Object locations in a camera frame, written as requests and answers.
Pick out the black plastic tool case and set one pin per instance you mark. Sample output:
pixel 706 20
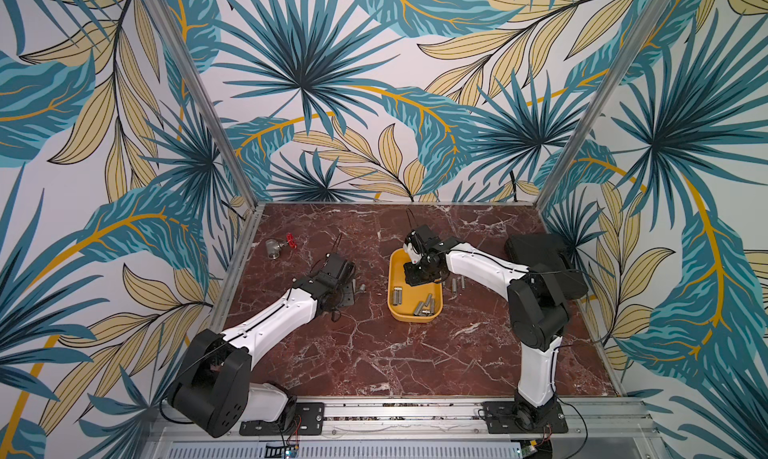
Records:
pixel 548 251

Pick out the aluminium front rail frame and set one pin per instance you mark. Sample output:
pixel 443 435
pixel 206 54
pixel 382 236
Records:
pixel 428 427

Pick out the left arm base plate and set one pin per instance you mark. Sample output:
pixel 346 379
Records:
pixel 302 418

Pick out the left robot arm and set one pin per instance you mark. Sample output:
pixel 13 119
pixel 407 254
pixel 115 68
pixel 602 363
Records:
pixel 212 388

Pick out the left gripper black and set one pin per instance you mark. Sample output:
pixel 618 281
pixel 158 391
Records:
pixel 349 294

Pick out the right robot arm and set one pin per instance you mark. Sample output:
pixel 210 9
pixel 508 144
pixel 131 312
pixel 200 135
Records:
pixel 537 310

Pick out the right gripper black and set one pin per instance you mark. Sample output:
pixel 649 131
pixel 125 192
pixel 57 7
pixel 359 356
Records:
pixel 420 270

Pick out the metal valve red handle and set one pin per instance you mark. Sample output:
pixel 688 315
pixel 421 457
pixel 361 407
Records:
pixel 274 247

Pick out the steel socket in tray front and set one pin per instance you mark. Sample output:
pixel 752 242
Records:
pixel 425 308

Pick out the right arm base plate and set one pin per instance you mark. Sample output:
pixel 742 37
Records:
pixel 519 417

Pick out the yellow plastic storage tray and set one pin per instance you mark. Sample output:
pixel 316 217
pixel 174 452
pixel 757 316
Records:
pixel 411 295

